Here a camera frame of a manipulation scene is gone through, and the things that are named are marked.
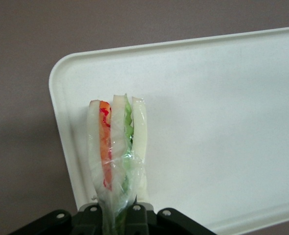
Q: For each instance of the plastic-wrapped triangle sandwich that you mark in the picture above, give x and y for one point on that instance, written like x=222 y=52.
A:
x=117 y=147

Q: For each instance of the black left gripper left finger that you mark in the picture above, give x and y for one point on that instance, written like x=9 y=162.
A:
x=86 y=218

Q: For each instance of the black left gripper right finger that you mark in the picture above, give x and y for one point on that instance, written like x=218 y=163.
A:
x=139 y=218

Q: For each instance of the white rectangular plastic tray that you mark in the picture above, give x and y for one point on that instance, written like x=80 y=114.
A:
x=207 y=110

